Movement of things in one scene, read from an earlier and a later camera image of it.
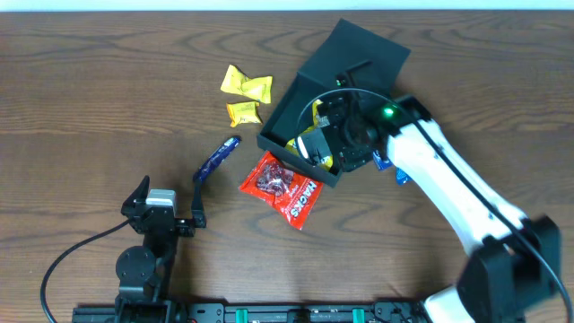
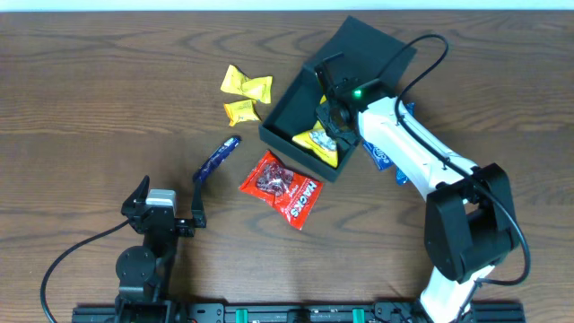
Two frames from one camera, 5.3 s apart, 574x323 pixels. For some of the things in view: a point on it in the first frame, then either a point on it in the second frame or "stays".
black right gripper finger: (348, 78) to (323, 74)
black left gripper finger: (137, 197) stays
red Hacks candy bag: (295, 197) stays
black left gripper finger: (198, 215) stays
